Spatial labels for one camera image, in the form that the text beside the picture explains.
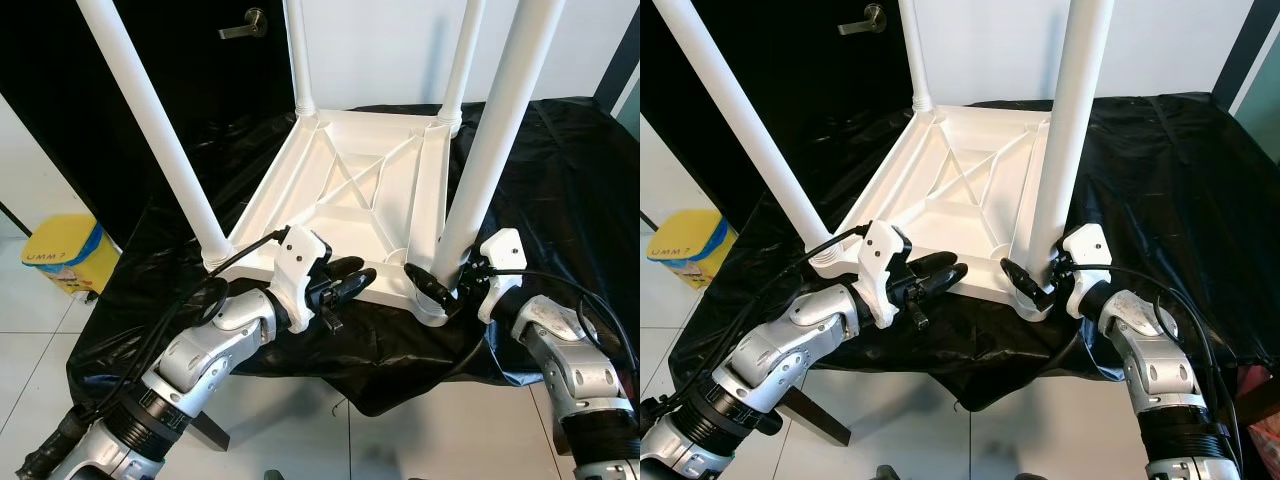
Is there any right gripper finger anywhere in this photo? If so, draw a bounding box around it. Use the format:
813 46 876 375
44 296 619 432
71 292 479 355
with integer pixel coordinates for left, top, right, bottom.
1000 258 1049 306
403 263 453 306

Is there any white plastic table top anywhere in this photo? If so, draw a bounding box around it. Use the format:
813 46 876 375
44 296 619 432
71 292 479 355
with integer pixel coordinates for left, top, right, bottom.
808 103 1063 316
205 108 461 326

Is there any white plastic table leg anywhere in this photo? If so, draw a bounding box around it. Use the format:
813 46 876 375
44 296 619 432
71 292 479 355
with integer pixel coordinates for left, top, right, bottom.
650 0 849 276
438 0 488 129
1028 0 1116 301
75 0 238 271
283 0 317 118
897 0 934 113
432 0 567 311

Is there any black glossy tablecloth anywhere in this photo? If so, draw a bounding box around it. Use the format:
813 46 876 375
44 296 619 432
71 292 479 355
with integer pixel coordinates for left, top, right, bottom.
668 92 1280 411
68 97 640 416

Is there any brown wooden table leg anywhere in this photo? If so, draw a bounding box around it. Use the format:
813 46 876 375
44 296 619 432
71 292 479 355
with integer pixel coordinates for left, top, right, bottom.
1235 380 1280 421
780 390 853 446
190 410 231 451

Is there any yellow cardboard box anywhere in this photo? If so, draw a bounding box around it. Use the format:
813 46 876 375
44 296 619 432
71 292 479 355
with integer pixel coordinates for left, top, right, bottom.
22 213 121 299
645 208 739 291

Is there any pink plastic bag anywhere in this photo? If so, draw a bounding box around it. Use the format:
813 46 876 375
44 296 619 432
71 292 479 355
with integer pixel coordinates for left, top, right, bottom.
1245 420 1280 471

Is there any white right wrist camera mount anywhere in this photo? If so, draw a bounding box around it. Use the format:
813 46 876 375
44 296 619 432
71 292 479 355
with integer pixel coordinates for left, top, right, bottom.
476 228 528 324
1060 224 1113 319

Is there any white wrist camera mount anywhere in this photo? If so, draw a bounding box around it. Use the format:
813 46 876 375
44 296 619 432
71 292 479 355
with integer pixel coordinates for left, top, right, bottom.
272 226 331 333
860 222 913 329
1060 224 1113 319
476 228 528 324

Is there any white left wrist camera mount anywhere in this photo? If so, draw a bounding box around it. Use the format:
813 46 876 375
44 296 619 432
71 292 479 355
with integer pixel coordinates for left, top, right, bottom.
860 222 913 329
272 226 331 333

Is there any metal door handle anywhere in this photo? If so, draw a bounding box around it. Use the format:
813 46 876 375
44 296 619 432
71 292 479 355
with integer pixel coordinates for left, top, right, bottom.
838 4 888 37
219 8 269 41

